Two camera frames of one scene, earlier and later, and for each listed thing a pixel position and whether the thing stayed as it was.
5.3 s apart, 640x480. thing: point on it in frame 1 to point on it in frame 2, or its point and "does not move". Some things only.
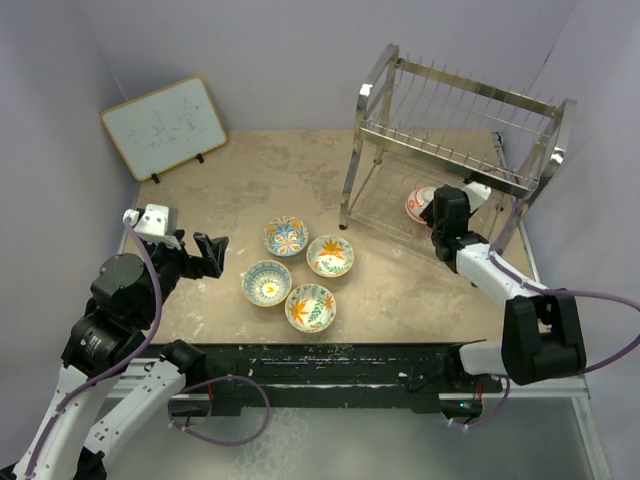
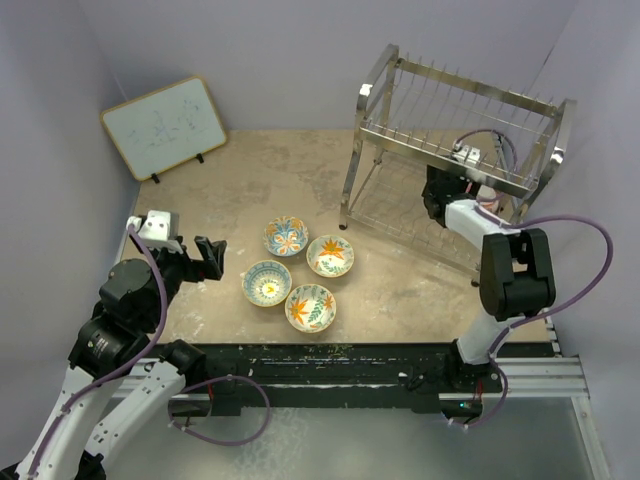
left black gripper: x=195 y=264 does not move
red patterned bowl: x=417 y=200 to x=487 y=191
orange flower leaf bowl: x=310 y=308 does not move
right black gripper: x=428 y=215 to x=464 y=182
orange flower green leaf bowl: x=330 y=256 does not move
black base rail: x=429 y=372 does not move
